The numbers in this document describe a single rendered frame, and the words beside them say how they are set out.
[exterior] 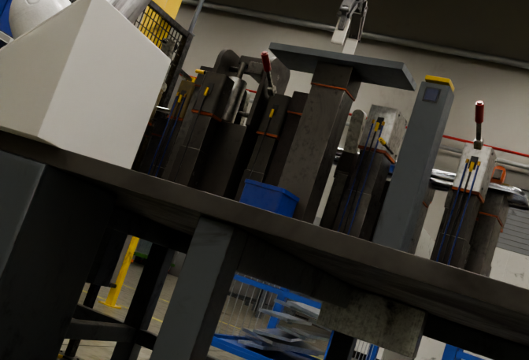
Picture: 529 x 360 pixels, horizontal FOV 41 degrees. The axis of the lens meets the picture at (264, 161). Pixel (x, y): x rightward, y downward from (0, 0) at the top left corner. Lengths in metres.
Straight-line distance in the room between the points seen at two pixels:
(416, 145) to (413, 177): 0.08
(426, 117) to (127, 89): 0.69
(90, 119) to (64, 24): 0.21
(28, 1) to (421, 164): 0.99
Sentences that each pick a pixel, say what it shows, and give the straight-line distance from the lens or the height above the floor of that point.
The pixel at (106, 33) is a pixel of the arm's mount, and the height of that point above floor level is 0.96.
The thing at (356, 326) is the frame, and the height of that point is 0.54.
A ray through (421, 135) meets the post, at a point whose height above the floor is 1.01.
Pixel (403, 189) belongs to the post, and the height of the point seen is 0.88.
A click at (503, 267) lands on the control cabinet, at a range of 9.93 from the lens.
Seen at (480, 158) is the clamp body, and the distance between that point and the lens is 1.80.
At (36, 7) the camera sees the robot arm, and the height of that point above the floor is 1.01.
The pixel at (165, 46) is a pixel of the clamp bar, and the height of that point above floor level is 1.19.
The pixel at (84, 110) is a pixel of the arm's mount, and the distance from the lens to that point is 1.54.
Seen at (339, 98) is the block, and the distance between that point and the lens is 1.76.
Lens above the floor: 0.58
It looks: 9 degrees up
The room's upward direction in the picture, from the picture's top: 19 degrees clockwise
